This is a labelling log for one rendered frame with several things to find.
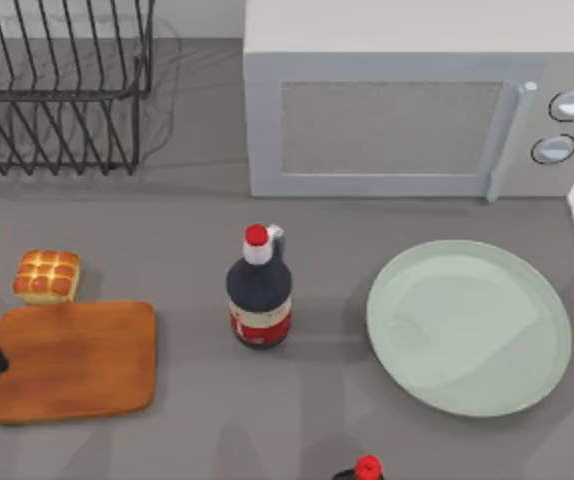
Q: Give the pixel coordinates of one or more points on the microwave oven door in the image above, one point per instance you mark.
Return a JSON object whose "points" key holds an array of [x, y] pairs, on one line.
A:
{"points": [[377, 175]]}

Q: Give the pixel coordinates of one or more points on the pale green plate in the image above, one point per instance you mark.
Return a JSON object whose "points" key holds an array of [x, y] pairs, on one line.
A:
{"points": [[467, 327]]}

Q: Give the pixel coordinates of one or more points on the pale microwave oven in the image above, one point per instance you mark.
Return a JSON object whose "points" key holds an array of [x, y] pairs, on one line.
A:
{"points": [[407, 40]]}

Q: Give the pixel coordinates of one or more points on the dark bottle with red cap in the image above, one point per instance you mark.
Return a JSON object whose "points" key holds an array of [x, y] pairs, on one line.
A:
{"points": [[365, 469]]}

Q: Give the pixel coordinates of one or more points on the golden bread loaf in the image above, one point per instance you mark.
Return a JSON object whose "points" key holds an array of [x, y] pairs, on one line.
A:
{"points": [[47, 277]]}

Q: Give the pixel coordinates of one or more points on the wooden cutting board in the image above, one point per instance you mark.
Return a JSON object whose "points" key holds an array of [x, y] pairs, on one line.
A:
{"points": [[74, 360]]}

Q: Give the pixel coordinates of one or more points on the small microwave knob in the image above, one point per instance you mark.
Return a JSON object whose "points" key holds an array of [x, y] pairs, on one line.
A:
{"points": [[553, 148]]}

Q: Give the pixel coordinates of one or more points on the large microwave knob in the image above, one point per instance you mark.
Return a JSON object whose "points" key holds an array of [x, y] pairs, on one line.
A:
{"points": [[572, 103]]}

